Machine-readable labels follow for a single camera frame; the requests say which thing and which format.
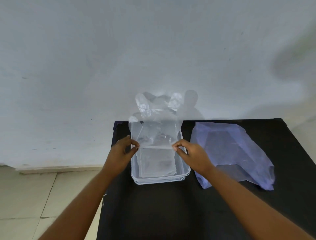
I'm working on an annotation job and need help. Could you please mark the clear plastic container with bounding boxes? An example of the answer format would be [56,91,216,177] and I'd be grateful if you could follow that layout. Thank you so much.
[130,124,191,185]

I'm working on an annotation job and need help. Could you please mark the clear plastic carrier bag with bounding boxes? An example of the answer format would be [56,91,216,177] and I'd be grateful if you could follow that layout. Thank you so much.
[128,92,183,149]

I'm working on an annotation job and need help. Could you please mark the person's left hand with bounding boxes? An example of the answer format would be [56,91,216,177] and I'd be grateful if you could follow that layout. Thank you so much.
[103,135,140,176]

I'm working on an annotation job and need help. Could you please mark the blue plastic bag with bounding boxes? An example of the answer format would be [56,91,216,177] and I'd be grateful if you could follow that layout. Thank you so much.
[190,122,275,191]

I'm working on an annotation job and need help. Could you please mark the person's right hand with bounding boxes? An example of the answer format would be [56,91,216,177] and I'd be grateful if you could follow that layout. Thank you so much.
[172,139,216,176]

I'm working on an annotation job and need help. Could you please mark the person's right forearm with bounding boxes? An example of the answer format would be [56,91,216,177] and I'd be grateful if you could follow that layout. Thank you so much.
[203,165,314,240]

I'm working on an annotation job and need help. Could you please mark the stack of clear plastic bags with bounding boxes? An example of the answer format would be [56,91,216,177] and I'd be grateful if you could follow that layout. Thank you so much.
[139,146,177,178]

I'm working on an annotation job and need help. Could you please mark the person's left forearm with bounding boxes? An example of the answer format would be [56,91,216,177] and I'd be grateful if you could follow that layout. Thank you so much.
[38,168,119,240]

